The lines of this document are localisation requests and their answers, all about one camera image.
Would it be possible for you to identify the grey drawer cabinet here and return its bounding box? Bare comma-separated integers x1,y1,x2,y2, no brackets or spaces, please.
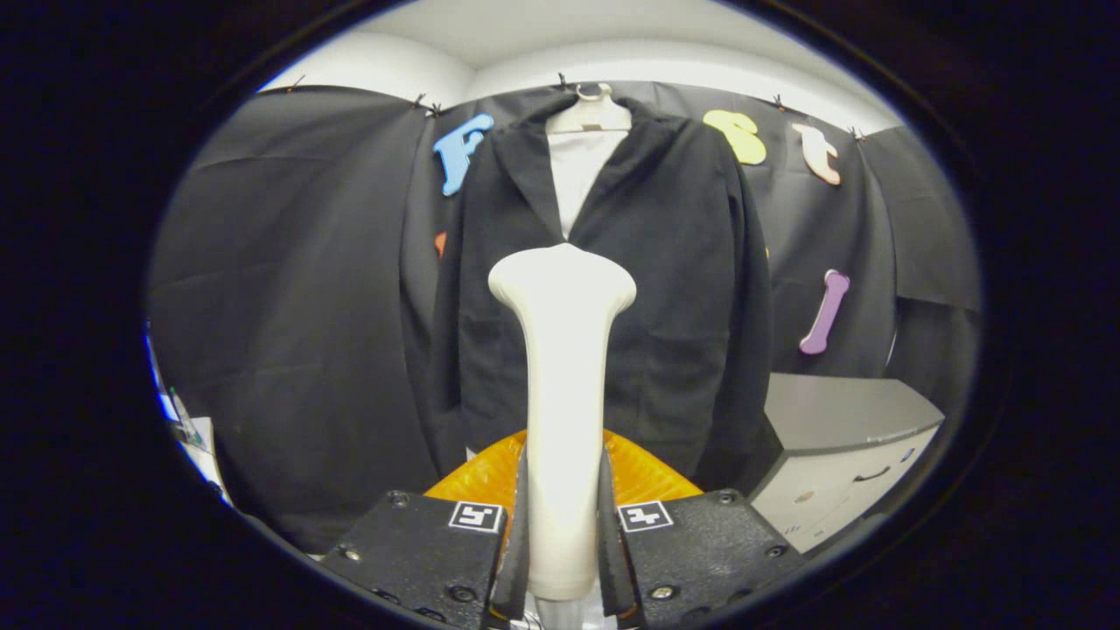
748,372,946,554

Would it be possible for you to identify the black backdrop cloth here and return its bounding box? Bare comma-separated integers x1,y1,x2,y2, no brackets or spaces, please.
147,80,983,552

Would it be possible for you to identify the cream clothes hanger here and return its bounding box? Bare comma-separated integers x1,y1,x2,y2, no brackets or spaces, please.
546,82,634,136

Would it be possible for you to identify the white shirt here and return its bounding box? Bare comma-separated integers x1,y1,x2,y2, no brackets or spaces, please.
549,129,630,240

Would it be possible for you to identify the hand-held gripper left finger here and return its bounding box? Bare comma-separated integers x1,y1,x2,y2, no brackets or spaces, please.
319,429,532,630

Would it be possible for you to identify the black suit jacket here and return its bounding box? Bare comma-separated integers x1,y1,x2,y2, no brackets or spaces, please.
429,92,775,491

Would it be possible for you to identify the row of black backdrop clips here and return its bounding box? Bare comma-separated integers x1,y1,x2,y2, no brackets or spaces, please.
284,72,867,143

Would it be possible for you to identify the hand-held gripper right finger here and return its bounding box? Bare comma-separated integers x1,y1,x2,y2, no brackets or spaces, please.
599,429,806,630

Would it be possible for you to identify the white garment steamer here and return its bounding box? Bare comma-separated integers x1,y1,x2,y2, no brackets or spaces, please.
487,243,638,630

